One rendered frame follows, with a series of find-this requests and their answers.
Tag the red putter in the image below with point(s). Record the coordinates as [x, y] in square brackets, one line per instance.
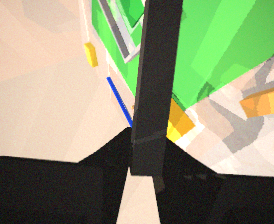
[155, 78]

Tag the blue putter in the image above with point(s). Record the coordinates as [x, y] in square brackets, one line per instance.
[119, 101]

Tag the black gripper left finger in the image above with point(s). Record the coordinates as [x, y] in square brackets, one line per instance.
[92, 187]

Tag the green putting mat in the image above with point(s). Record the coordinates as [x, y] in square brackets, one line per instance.
[220, 40]

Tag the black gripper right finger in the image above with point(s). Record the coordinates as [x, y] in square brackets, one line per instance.
[190, 192]

